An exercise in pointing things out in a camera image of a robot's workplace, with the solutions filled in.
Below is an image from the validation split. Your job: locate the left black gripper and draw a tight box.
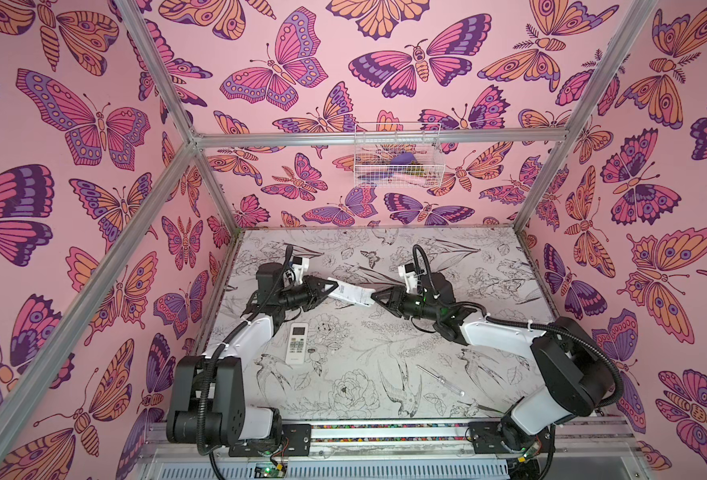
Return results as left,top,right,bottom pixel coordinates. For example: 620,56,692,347
274,278,337,314

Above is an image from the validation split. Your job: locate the white remote with display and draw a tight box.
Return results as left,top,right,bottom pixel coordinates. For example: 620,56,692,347
330,278,375,308

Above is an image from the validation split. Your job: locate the clear handle screwdriver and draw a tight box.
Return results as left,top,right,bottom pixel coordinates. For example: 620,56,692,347
417,365,465,397

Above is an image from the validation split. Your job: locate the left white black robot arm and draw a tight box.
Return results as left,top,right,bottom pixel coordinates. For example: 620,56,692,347
166,262,340,456

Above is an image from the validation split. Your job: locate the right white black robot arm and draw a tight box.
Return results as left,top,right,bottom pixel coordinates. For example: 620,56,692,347
371,274,625,453

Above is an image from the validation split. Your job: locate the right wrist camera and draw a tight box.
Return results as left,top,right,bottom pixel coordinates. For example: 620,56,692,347
397,263,423,295

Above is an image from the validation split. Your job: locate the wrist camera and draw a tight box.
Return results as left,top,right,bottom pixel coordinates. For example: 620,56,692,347
397,263,423,295
290,256,310,285

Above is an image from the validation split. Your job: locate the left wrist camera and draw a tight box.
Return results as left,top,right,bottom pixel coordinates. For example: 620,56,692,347
290,256,310,285

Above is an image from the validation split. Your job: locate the white wire basket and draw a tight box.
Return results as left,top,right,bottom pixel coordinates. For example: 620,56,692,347
351,126,445,189

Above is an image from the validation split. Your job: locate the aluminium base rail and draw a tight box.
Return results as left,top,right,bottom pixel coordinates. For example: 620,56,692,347
138,417,654,479

